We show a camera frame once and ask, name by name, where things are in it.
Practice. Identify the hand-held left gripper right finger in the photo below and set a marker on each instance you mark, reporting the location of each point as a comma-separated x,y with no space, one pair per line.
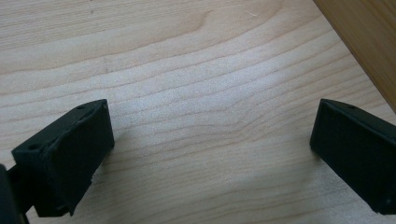
355,149

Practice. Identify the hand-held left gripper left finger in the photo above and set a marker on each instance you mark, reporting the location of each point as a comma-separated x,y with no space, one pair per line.
68,155

